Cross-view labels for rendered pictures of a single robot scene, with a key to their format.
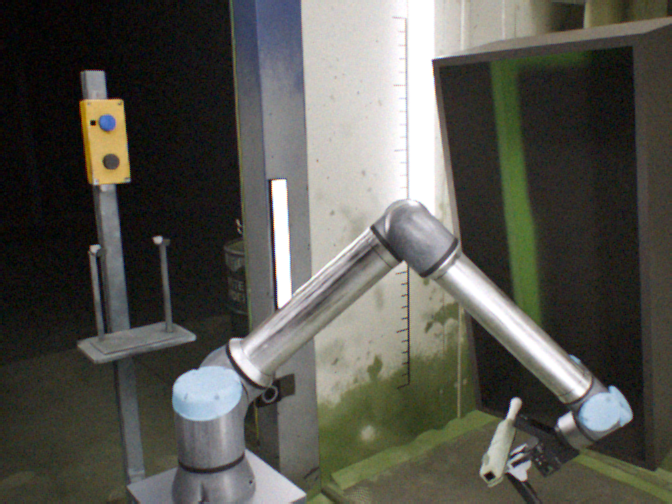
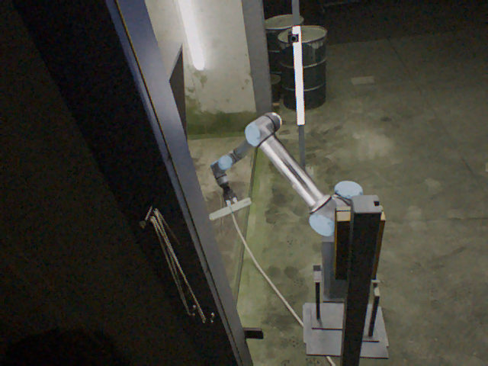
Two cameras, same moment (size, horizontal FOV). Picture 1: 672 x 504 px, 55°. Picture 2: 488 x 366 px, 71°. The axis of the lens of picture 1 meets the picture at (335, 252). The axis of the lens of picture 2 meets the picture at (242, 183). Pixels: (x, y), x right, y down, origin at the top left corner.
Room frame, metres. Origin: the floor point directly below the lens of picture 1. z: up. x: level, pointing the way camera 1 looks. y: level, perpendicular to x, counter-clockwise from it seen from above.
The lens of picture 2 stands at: (2.66, 1.00, 2.21)
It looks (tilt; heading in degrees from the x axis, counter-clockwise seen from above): 39 degrees down; 230
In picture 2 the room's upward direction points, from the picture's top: 11 degrees counter-clockwise
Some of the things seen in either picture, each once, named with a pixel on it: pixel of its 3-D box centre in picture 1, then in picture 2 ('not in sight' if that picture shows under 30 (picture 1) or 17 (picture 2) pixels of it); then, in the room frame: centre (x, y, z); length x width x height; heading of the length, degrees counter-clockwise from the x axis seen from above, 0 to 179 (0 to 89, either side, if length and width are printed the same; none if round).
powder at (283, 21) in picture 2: not in sight; (281, 23); (-1.10, -2.11, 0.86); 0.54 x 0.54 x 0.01
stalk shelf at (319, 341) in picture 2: (135, 340); (343, 329); (2.00, 0.66, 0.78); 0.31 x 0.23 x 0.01; 127
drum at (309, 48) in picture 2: not in sight; (303, 69); (-0.77, -1.55, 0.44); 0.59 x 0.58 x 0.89; 52
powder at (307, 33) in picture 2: not in sight; (302, 35); (-0.77, -1.55, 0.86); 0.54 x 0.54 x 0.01
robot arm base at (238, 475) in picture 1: (213, 470); not in sight; (1.34, 0.30, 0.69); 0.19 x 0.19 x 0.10
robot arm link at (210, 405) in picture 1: (209, 413); (347, 199); (1.35, 0.30, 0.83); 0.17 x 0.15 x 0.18; 178
